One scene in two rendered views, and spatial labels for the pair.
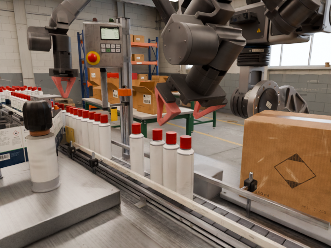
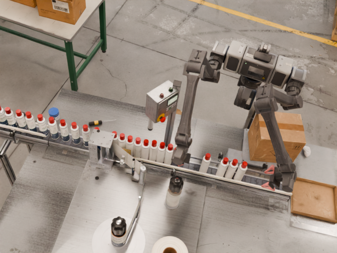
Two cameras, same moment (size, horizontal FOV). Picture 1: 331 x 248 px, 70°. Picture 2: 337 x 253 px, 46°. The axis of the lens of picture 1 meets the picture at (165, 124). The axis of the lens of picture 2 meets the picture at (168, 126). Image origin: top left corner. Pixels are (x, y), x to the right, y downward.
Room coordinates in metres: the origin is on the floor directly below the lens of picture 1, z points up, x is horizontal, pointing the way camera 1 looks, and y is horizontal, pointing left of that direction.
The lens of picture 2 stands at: (-0.01, 1.22, 3.14)
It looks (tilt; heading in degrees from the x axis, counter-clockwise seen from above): 53 degrees down; 318
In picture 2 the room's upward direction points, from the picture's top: 10 degrees clockwise
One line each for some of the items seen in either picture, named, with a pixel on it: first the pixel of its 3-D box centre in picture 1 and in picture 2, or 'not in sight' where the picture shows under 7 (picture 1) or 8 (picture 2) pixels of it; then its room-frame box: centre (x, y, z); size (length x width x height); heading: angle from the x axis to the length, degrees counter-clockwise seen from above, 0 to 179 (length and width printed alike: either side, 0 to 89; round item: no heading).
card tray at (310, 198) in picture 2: not in sight; (314, 199); (0.28, -0.43, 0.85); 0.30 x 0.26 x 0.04; 44
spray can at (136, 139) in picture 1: (137, 150); (205, 163); (0.82, 0.11, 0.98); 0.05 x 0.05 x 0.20
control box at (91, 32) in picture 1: (105, 46); (162, 102); (1.13, 0.28, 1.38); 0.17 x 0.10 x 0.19; 99
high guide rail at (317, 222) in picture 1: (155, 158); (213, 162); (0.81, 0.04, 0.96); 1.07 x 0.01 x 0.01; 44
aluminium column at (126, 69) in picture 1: (125, 93); (171, 119); (1.13, 0.19, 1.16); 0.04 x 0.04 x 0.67; 44
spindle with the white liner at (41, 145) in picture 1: (41, 145); (174, 192); (0.75, 0.41, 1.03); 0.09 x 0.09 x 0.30
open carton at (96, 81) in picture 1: (102, 88); not in sight; (4.29, 1.14, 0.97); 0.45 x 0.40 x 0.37; 127
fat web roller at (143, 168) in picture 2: not in sight; (142, 175); (0.96, 0.50, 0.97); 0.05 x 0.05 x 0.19
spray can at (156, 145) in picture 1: (157, 159); (222, 167); (0.74, 0.03, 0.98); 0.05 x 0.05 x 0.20
